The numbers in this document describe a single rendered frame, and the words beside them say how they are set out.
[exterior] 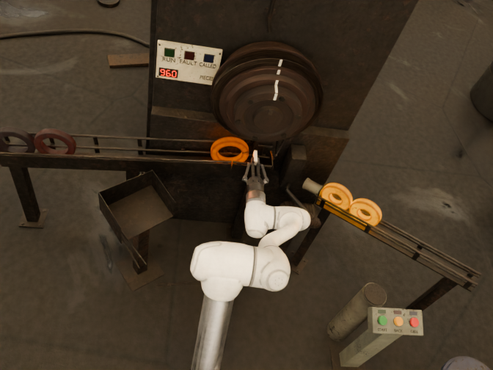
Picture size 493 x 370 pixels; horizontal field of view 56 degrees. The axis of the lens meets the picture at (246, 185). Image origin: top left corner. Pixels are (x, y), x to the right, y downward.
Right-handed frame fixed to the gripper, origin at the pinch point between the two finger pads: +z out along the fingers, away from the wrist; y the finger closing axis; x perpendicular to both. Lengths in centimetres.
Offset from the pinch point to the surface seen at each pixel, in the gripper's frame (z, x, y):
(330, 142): 8.5, 8.5, 36.2
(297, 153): 1.6, 5.6, 19.7
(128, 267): -33, -71, -56
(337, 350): -73, -67, 59
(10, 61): 121, -86, -159
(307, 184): -9.0, -4.9, 27.5
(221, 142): 0.6, 7.9, -17.8
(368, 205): -25, 7, 52
